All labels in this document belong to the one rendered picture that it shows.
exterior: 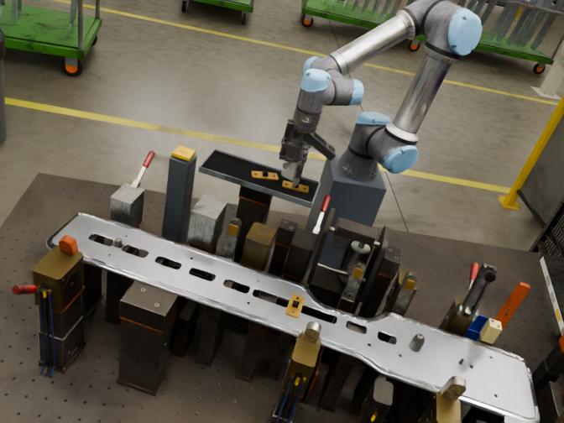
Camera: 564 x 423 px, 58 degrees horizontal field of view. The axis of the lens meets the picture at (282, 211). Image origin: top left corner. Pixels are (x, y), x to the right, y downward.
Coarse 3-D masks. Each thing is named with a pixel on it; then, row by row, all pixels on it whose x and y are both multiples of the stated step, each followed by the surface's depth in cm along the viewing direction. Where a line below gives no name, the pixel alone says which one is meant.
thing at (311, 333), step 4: (308, 324) 122; (312, 324) 122; (316, 324) 122; (308, 328) 121; (312, 328) 121; (316, 328) 121; (320, 328) 122; (304, 332) 124; (308, 332) 122; (312, 332) 122; (316, 332) 121; (320, 332) 122; (304, 336) 124; (308, 336) 123; (312, 336) 123; (316, 336) 122; (308, 340) 124; (312, 340) 124; (316, 340) 123
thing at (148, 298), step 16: (144, 288) 129; (128, 304) 124; (144, 304) 125; (160, 304) 126; (176, 304) 131; (128, 320) 128; (144, 320) 126; (160, 320) 124; (128, 336) 131; (144, 336) 130; (160, 336) 128; (128, 352) 135; (144, 352) 133; (160, 352) 133; (128, 368) 139; (144, 368) 137; (160, 368) 139; (128, 384) 142; (144, 384) 141; (160, 384) 144
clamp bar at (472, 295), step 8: (488, 264) 138; (480, 272) 138; (488, 272) 135; (496, 272) 136; (480, 280) 139; (488, 280) 135; (472, 288) 140; (480, 288) 140; (472, 296) 142; (480, 296) 140; (464, 304) 142; (472, 304) 142; (472, 312) 143
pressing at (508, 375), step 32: (64, 224) 147; (96, 224) 149; (96, 256) 139; (128, 256) 142; (160, 256) 145; (192, 256) 147; (160, 288) 136; (192, 288) 137; (224, 288) 140; (256, 288) 142; (288, 288) 145; (256, 320) 133; (288, 320) 135; (320, 320) 138; (352, 320) 140; (384, 320) 143; (352, 352) 131; (384, 352) 133; (416, 352) 135; (448, 352) 138; (480, 352) 140; (416, 384) 127; (480, 384) 131; (512, 384) 133; (512, 416) 125
